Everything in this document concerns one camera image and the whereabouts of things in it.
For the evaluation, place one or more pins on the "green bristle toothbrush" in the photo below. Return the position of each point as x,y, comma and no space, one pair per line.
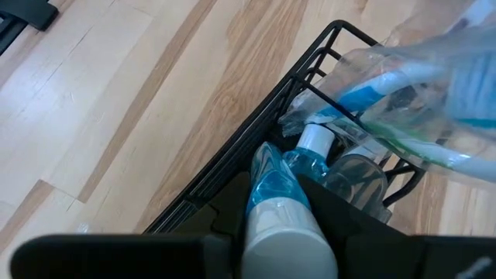
403,141

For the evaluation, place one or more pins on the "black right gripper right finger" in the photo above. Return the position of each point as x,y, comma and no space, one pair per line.
348,228

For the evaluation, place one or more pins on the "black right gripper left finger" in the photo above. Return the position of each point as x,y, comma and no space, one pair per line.
232,209

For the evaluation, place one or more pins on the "blue mouthwash bottle white cap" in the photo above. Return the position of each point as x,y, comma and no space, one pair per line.
286,240
315,137

